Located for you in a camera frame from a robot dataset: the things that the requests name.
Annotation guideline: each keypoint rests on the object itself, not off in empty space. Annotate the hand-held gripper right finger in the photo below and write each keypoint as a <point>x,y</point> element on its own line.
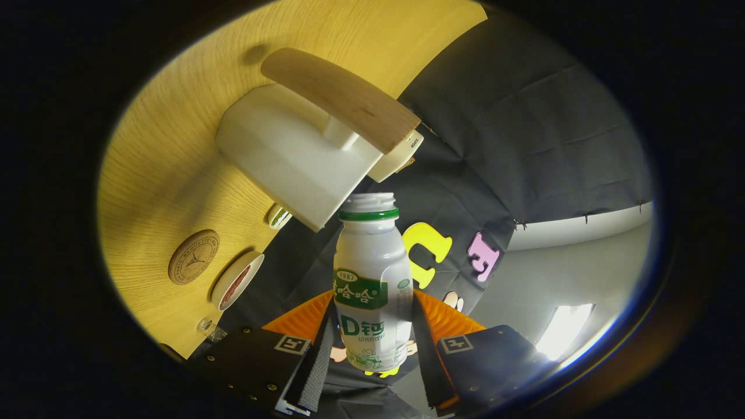
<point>428,366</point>

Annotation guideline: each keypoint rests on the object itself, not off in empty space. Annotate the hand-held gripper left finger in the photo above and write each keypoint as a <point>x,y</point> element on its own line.
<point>317,366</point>

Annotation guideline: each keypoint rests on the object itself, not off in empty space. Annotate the white juice bottle green label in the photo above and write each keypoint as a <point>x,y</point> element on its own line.
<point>372,250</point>

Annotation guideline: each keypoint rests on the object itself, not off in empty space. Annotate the round cork coaster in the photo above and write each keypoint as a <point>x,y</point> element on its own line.
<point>194,256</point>

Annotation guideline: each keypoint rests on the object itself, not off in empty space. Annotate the clear water bottle green label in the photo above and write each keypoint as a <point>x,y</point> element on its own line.
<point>210,330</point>

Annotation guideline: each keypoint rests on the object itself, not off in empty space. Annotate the red meat patty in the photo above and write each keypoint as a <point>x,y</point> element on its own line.
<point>237,283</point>

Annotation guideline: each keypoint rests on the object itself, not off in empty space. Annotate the white round plate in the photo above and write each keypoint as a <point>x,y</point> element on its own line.
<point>224,288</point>

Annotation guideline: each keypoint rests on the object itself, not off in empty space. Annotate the bright ceiling light panel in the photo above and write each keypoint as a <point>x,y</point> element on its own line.
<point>563,331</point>

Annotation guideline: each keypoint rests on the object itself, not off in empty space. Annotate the divided white dish with beans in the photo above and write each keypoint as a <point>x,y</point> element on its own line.
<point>279,216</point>

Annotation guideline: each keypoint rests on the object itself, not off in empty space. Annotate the bread slice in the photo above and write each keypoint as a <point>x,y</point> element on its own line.
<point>407,164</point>

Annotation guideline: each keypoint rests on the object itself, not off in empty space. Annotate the cream toaster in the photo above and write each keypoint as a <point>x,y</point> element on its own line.
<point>396,157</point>

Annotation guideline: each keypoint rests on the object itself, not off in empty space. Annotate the wooden table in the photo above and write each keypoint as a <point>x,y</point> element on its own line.
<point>174,174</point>

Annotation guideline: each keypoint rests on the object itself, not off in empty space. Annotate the black backdrop cloth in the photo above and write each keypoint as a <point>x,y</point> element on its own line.
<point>524,145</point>

